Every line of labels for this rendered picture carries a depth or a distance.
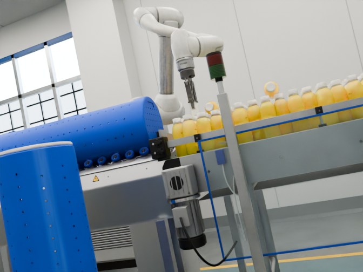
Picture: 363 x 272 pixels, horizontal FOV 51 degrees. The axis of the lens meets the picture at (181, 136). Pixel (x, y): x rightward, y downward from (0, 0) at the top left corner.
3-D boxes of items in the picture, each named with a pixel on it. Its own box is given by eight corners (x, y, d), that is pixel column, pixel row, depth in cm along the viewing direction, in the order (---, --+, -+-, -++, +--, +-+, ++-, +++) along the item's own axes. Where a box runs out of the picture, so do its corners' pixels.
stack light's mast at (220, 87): (215, 96, 149) (207, 57, 150) (231, 93, 148) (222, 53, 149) (212, 95, 143) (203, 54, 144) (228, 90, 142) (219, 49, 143)
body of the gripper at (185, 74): (181, 73, 198) (185, 90, 198) (177, 70, 190) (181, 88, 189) (195, 70, 196) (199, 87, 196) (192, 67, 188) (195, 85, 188)
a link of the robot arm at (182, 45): (179, 56, 187) (202, 54, 192) (173, 26, 188) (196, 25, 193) (170, 63, 196) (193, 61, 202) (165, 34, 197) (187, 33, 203)
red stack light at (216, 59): (209, 69, 150) (207, 60, 150) (225, 65, 149) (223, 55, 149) (206, 66, 144) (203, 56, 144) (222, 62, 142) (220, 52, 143)
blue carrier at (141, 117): (30, 181, 226) (22, 134, 228) (168, 150, 203) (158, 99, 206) (-5, 186, 198) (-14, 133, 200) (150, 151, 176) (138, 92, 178)
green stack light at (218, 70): (212, 81, 150) (209, 69, 150) (228, 77, 148) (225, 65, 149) (209, 79, 144) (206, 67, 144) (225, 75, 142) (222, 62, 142)
